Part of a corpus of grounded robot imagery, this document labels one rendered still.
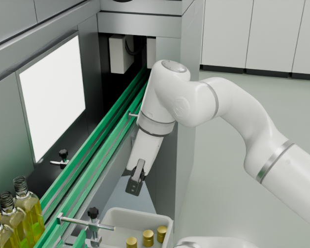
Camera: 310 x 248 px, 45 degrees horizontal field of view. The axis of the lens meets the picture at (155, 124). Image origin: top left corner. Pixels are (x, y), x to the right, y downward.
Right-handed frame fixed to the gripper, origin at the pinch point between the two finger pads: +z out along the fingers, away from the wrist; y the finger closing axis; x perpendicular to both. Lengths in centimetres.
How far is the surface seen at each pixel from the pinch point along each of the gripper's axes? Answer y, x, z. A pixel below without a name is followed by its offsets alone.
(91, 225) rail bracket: -5.3, -8.2, 25.0
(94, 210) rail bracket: -6.3, -8.7, 20.5
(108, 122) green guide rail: -68, -22, 33
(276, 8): -363, 68, 19
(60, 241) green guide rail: -2.9, -15.2, 32.7
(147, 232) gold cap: -20.2, 7.4, 36.3
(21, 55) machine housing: -29, -44, -5
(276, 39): -363, 82, 50
